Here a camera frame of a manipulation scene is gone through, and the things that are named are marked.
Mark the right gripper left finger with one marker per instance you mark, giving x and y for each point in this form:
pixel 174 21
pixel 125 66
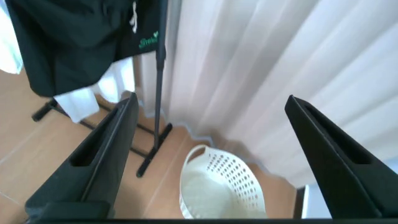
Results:
pixel 93 174

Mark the black garment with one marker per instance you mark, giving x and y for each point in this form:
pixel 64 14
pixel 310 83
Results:
pixel 77 40

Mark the beige curtain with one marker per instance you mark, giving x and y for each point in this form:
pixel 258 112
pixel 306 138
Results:
pixel 264 77

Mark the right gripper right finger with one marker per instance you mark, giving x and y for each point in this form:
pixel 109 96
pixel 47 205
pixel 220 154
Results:
pixel 342 174

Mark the white laundry basket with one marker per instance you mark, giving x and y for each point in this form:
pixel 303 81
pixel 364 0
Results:
pixel 217 189

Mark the white printed t-shirt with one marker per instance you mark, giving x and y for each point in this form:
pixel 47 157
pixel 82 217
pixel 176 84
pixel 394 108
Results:
pixel 81 105

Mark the black clothes rack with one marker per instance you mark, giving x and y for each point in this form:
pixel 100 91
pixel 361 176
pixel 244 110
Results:
pixel 159 77

